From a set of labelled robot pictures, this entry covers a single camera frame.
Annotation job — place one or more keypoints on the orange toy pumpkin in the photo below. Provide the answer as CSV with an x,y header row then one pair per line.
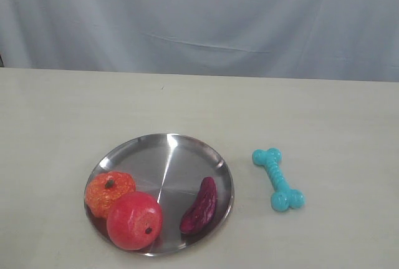
x,y
105,189

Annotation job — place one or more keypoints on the red toy apple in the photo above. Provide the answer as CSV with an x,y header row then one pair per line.
x,y
134,221

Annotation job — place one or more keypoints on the white backdrop cloth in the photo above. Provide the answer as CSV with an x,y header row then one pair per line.
x,y
313,39

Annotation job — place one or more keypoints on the round stainless steel plate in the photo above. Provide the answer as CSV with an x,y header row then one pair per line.
x,y
170,167

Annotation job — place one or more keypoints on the purple toy pickle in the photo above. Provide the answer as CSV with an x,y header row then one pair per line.
x,y
202,210

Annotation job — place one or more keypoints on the teal toy bone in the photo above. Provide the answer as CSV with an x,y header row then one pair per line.
x,y
284,197

